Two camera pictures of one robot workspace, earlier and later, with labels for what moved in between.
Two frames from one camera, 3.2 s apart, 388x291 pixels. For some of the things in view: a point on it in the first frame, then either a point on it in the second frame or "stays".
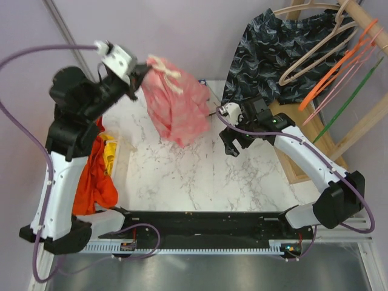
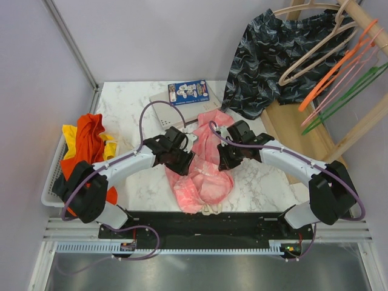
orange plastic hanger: [335, 72] stays
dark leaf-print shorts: [287, 60] stays
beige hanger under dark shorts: [310, 4] stays
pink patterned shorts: [178, 107] -> [204, 185]
